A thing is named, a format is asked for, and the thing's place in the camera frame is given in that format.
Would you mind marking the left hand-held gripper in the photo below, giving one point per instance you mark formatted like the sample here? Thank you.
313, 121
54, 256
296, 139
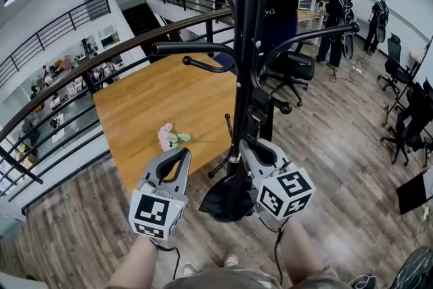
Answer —
150, 210

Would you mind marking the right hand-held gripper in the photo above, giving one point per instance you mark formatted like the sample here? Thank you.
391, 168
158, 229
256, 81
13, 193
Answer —
287, 193

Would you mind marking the black bag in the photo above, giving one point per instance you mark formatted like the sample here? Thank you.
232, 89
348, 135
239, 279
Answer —
226, 199

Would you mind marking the black coat rack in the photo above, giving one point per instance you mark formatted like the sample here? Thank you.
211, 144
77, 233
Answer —
249, 10

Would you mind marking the person's right forearm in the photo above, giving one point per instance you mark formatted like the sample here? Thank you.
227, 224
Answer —
301, 254

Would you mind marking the person's left forearm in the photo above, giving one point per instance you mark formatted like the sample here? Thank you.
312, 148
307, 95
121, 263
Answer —
135, 264

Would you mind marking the pink artificial flower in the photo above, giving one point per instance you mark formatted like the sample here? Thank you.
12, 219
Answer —
169, 138

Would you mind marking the wooden table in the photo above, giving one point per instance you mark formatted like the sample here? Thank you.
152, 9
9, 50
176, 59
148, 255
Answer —
162, 101

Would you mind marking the black office chair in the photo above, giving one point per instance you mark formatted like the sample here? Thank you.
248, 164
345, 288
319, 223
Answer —
395, 67
411, 132
291, 67

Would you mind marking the person's white shoe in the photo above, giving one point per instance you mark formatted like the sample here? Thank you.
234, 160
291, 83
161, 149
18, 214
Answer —
231, 260
188, 270

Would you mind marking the blue chair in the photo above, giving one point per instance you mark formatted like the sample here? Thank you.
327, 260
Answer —
225, 61

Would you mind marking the person's shirt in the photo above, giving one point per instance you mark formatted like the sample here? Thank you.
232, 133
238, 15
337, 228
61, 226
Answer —
243, 279

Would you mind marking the white power strip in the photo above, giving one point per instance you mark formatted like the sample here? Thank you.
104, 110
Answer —
359, 69

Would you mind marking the light wooden desk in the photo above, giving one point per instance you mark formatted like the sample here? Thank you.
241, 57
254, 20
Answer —
311, 18

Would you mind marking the black flat panel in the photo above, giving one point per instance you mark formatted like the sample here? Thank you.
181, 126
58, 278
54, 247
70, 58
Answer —
414, 193

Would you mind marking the white boxy monitor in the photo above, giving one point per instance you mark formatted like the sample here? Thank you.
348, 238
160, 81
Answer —
306, 4

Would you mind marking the black balcony railing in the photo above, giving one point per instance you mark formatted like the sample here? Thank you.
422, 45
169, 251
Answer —
57, 27

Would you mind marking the dark patterned bag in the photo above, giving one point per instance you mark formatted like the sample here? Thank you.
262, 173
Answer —
416, 270

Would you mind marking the black railing with wooden rail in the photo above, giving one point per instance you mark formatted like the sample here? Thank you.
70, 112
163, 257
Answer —
101, 52

